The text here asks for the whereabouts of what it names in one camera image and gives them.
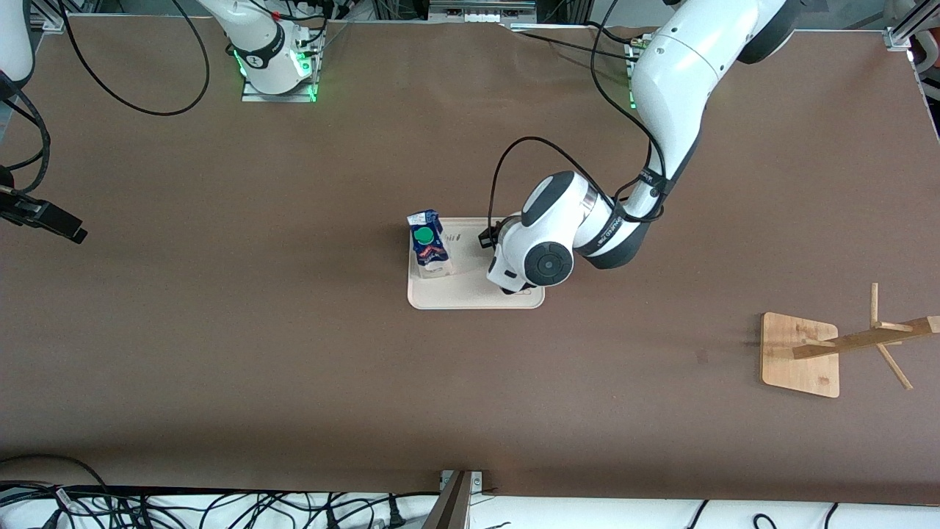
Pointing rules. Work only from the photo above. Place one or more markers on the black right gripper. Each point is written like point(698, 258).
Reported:
point(29, 211)

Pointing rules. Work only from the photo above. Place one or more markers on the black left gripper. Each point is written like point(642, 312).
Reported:
point(507, 291)

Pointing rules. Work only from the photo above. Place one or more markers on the blue milk carton green cap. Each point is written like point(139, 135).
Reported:
point(429, 253)

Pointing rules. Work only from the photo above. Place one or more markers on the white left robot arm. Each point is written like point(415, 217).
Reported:
point(675, 81)

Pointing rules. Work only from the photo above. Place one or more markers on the white tray with bear drawing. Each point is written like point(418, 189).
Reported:
point(470, 290)

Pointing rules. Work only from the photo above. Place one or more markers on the aluminium profile bar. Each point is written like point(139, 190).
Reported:
point(452, 507)

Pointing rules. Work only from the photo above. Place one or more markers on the metal rack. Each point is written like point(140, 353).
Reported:
point(477, 9)

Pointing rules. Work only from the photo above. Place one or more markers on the wooden mug stand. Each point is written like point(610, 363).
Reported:
point(800, 360)

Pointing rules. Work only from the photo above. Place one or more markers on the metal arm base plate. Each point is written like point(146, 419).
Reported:
point(631, 81)
point(279, 95)

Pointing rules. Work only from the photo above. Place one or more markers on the aluminium frame corner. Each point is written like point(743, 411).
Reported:
point(907, 26)

